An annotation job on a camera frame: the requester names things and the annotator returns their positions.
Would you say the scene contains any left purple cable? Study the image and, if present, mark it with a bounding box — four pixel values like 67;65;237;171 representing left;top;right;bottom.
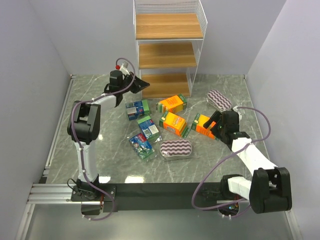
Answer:
70;57;137;221

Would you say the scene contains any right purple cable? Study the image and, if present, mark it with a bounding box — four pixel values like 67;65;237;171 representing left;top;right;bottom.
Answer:
191;106;272;218

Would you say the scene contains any purple cable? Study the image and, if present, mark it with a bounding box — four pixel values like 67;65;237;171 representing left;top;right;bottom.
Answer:
191;106;272;218
70;57;137;221

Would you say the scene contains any top wooden shelf board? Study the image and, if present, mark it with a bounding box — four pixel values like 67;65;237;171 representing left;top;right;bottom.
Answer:
135;13;203;40

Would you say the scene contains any purple wavy sponge pack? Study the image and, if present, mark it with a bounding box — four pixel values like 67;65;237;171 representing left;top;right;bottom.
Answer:
206;89;232;112
159;139;194;161

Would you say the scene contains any purple wavy sponge pack right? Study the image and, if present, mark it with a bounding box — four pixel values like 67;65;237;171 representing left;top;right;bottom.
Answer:
206;89;232;112

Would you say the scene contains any middle wooden shelf board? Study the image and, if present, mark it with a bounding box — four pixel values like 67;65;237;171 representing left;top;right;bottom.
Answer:
138;42;197;69

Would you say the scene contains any purple wavy sponge pack centre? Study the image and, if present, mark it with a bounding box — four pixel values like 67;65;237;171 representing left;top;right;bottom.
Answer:
159;139;194;161

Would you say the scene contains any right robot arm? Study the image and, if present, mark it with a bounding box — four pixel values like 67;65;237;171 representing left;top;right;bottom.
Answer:
203;110;292;214

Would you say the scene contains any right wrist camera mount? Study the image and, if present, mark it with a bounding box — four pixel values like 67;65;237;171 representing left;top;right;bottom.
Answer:
232;106;242;118

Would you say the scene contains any white wire shelf rack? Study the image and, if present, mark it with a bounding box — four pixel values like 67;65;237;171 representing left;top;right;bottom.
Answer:
133;0;208;99

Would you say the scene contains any black base beam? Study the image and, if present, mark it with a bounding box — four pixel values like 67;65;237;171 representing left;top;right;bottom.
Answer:
100;182;241;211

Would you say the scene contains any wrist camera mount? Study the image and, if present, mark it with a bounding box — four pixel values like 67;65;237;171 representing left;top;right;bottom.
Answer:
115;62;130;75
232;106;242;118

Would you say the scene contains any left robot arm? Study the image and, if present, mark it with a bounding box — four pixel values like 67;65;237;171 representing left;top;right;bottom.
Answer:
67;70;150;201

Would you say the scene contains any orange sponge pack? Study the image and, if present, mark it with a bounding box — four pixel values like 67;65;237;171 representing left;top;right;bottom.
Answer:
191;113;216;139
155;93;188;114
159;111;190;138

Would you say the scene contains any blue green sponge pack lower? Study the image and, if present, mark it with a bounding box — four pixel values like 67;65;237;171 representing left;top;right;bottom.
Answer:
129;133;155;160

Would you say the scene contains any blue green sponge pack upper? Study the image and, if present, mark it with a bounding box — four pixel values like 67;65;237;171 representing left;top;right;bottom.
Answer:
125;99;150;121

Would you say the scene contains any left aluminium rail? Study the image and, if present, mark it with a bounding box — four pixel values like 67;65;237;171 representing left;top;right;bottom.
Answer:
24;74;77;206

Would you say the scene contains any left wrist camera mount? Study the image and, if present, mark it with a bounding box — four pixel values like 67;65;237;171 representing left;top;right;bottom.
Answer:
115;62;130;75

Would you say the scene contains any blue green sponge pack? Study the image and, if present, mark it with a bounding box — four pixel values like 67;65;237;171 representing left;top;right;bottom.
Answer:
137;115;161;143
129;133;155;160
125;99;150;121

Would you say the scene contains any blue green sponge pack middle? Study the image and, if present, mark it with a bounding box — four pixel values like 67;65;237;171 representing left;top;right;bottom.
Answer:
137;115;161;143

